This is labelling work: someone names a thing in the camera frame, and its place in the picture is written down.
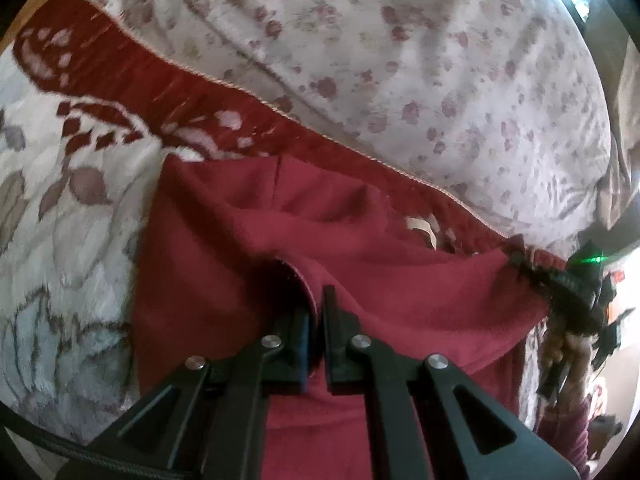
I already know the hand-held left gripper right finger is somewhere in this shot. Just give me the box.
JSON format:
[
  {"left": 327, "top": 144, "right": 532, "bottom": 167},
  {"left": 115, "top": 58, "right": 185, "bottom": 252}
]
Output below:
[{"left": 322, "top": 285, "right": 576, "bottom": 480}]

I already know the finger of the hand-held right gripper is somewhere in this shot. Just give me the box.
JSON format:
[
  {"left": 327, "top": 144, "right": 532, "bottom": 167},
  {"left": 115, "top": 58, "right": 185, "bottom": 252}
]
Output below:
[{"left": 507, "top": 237, "right": 563, "bottom": 306}]

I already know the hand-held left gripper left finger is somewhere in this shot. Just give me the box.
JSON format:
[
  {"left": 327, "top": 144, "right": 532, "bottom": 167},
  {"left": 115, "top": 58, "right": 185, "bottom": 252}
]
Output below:
[{"left": 60, "top": 307, "right": 313, "bottom": 480}]

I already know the dark red fleece garment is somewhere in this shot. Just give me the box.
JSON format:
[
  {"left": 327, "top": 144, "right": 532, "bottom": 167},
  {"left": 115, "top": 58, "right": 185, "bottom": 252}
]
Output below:
[{"left": 132, "top": 152, "right": 551, "bottom": 480}]

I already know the person's right hand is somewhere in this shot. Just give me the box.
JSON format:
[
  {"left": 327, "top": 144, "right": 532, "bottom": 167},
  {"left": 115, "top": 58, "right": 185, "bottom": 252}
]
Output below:
[{"left": 542, "top": 330, "right": 596, "bottom": 383}]

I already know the beige cloth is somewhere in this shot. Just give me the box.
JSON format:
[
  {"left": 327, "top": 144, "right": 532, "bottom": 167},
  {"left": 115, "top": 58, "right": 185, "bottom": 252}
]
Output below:
[{"left": 595, "top": 35, "right": 640, "bottom": 233}]

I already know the floral bed sheet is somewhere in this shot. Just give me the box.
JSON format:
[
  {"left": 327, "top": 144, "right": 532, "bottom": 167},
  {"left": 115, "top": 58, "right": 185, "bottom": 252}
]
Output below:
[{"left": 100, "top": 0, "right": 616, "bottom": 256}]

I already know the red and white fleece blanket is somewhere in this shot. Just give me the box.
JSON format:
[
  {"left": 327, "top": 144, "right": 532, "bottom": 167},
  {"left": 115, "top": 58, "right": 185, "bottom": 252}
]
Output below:
[{"left": 0, "top": 0, "right": 576, "bottom": 441}]

